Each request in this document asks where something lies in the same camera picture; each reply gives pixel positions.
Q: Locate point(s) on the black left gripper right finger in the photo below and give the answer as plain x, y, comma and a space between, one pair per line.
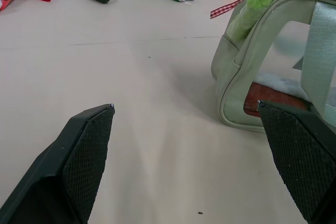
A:
296, 155

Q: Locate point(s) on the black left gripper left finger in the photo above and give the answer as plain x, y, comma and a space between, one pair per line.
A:
78, 166

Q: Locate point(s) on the reddish-brown wooden board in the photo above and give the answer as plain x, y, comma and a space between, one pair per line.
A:
273, 96

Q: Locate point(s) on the pale green zip bag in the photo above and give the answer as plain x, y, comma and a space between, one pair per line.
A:
236, 77

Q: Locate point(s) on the red white gingham ribbon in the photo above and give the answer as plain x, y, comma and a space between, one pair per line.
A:
225, 8

